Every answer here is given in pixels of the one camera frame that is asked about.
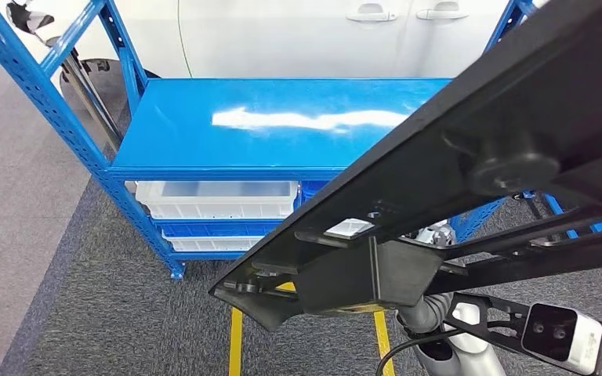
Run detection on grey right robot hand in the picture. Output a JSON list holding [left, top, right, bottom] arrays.
[[395, 220, 457, 336]]

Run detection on black plastic plate frame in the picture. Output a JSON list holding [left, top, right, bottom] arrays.
[[209, 0, 602, 333]]

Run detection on blue metal shelf rack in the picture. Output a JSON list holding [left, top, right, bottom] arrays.
[[0, 0, 541, 281]]

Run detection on yellow floor tape square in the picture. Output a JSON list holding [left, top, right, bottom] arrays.
[[228, 282, 397, 376]]

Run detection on white car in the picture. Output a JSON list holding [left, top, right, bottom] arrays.
[[5, 0, 549, 81]]

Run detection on dark metal pole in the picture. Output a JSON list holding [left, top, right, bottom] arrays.
[[60, 49, 123, 153]]

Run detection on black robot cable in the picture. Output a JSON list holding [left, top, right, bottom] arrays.
[[375, 320, 520, 376]]

